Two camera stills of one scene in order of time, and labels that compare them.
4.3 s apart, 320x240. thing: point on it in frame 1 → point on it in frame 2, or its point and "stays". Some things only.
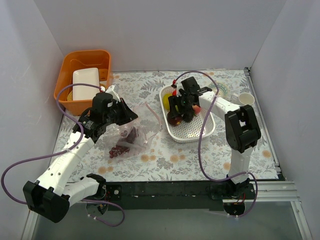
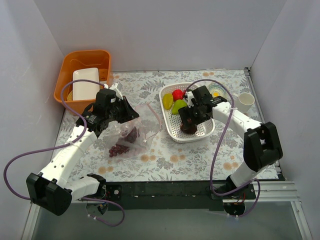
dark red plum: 175,120 → 188,128
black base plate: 185,195 stays
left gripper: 122,111 stays
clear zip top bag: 130,140 stays
